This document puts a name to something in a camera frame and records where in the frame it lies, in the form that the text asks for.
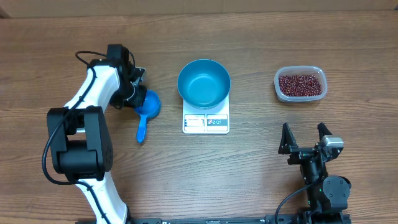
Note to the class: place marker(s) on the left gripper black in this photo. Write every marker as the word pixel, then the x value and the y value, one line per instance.
pixel 139 101

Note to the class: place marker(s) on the black mounting rail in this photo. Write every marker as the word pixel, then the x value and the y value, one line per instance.
pixel 268 219

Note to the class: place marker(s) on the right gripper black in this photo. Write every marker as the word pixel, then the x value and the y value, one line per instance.
pixel 290 146

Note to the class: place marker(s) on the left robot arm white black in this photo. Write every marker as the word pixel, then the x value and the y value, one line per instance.
pixel 79 150

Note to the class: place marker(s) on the white digital kitchen scale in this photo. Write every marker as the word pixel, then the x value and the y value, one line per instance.
pixel 206 121

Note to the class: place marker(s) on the clear plastic container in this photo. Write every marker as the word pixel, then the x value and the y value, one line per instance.
pixel 300 70

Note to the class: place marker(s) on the blue metal bowl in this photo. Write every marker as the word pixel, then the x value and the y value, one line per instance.
pixel 204 83

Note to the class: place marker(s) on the red adzuki beans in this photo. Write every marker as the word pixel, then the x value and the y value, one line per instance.
pixel 300 85

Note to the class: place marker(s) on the blue measuring scoop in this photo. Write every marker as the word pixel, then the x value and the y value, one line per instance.
pixel 150 109

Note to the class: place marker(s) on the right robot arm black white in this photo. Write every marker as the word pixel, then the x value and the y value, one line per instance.
pixel 327 194

